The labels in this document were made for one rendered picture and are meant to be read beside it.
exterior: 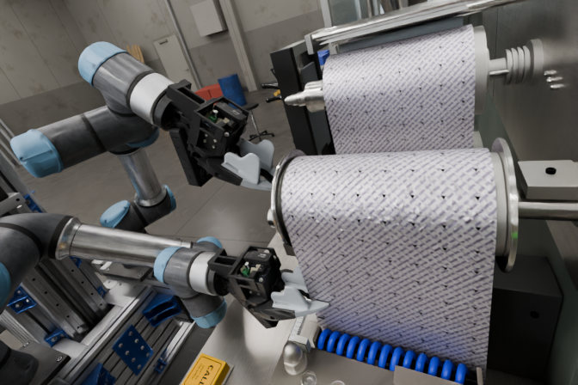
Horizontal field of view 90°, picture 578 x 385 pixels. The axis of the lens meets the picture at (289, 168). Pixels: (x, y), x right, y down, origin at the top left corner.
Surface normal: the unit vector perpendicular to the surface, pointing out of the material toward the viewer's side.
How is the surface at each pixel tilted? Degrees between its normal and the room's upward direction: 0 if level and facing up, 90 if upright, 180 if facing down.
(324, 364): 0
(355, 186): 42
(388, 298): 90
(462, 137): 92
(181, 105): 90
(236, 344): 0
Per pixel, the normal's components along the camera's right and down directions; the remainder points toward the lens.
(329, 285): -0.40, 0.50
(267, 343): -0.26, -0.86
